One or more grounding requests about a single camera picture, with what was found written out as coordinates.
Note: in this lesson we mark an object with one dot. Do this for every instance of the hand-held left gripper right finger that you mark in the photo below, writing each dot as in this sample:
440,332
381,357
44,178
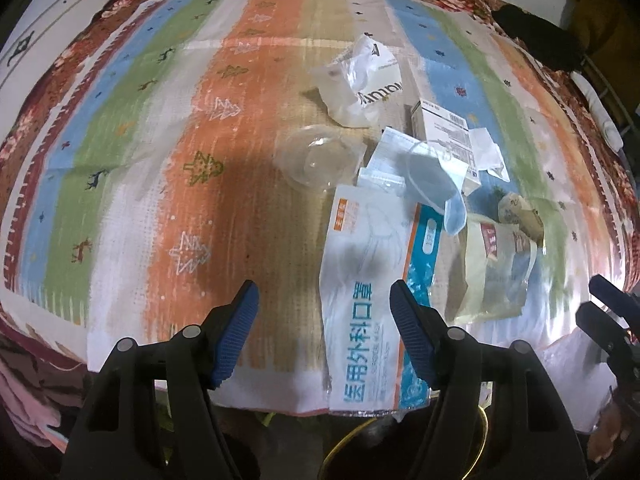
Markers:
412,330

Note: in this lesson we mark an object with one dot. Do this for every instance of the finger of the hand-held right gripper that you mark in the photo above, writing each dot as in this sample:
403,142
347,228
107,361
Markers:
597,327
612,300

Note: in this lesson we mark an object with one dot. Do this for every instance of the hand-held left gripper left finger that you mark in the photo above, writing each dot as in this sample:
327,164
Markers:
235,330

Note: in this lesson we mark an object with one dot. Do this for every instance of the blue white mask packet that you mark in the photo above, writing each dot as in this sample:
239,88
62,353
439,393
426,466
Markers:
370,270

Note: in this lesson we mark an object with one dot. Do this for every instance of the beige tissue wrapper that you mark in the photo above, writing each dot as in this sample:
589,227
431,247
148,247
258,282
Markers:
517,210

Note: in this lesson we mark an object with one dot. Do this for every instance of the brown gold rimmed bin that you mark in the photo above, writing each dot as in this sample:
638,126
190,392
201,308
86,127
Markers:
390,460

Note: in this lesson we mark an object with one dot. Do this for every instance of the white barcode carton box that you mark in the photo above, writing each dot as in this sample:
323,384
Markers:
440,125

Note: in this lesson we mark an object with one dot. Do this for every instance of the yellowish red label plastic bag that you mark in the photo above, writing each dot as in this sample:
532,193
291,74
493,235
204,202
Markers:
492,280

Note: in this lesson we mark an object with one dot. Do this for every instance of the clear plastic cup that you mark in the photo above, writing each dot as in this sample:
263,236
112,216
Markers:
430,180

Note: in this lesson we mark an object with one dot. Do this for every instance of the small clear zip bag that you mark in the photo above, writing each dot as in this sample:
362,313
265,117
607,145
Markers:
385,160

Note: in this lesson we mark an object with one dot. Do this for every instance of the clear plastic dome lid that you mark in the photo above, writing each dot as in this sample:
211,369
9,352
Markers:
315,160

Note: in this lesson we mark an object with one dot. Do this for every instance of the colourful striped woven mat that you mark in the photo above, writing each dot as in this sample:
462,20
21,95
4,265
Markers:
150,160

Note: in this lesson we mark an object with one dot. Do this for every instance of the white paper piece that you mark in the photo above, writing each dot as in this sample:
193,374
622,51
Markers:
487,152

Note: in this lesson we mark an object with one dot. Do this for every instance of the white pillow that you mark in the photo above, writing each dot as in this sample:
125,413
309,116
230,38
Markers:
600,105

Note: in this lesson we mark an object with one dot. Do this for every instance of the translucent plastic wrapper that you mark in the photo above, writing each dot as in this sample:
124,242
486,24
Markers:
340,105

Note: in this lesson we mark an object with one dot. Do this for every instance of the white printed plastic bag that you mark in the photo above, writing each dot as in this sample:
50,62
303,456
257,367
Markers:
380,90

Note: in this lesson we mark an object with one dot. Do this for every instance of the black cloth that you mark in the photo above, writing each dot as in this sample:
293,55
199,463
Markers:
540,35

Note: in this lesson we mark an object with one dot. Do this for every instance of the yellow cloth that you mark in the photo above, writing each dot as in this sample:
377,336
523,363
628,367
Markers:
610,20

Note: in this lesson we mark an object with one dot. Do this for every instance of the floral blanket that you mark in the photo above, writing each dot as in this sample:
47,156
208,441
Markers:
20,140

